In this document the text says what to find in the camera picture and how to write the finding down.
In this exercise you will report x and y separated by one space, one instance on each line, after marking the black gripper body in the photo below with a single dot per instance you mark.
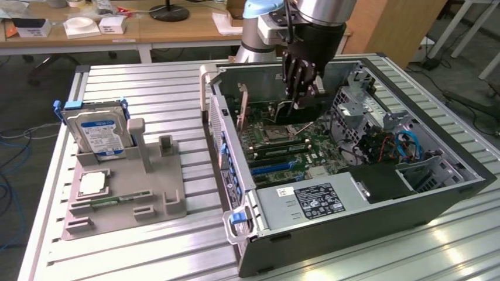
320 44

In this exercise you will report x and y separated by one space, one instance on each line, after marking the graphics card with fan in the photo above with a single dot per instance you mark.
300 117

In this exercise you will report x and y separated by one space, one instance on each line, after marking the metal socket cover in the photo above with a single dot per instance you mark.
303 128

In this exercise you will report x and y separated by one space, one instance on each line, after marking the metal drive cage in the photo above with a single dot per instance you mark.
351 123

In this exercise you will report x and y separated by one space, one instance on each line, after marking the CPU socket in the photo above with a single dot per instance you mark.
275 133

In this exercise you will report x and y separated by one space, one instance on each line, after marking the wooden cabinet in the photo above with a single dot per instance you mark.
391 29

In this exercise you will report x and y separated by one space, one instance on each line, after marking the green motherboard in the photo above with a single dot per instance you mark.
316 152

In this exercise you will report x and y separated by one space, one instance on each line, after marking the black RAM stick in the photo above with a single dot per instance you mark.
281 148

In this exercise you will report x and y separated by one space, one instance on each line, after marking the cardboard box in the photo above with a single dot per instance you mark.
236 8

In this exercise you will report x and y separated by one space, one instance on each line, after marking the white booklet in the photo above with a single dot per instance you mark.
227 24

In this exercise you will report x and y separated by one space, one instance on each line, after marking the long blue expansion slot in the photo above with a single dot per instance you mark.
273 168

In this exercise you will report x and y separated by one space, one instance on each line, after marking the black plastic shroud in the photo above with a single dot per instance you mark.
379 181

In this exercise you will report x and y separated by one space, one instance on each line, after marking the black floor stand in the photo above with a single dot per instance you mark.
472 101

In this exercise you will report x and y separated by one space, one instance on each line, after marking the black lamp base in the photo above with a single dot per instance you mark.
169 14

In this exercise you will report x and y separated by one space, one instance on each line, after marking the grey disk bay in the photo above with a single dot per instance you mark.
425 175

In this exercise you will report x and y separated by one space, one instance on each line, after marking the grey power supply unit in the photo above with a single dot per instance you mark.
281 210

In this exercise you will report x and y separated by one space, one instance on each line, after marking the blue case latch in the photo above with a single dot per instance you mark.
236 218

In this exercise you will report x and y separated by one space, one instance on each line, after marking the black open PC case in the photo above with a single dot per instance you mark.
351 234

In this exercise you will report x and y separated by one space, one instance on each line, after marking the small white labelled box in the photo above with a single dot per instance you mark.
112 25

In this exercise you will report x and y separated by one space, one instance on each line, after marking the hard disk with blue caddy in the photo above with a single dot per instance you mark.
97 131

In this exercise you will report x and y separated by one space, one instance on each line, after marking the grey parts rack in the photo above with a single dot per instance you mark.
128 181

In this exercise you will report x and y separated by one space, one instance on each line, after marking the green RAM stick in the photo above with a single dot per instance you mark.
117 199

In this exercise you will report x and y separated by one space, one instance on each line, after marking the silver CPU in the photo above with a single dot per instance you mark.
93 183

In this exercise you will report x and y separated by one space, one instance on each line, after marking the black office chair base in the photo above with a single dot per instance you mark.
47 63

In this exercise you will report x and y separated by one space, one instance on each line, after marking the wooden desk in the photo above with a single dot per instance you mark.
39 41

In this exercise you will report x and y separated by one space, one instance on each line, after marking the black and white box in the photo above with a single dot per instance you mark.
31 27

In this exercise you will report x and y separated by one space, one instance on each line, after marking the orange box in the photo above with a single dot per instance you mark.
11 30

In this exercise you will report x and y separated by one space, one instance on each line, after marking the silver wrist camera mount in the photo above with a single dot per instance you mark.
269 29

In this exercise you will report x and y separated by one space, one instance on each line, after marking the white table frame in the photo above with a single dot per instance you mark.
449 29

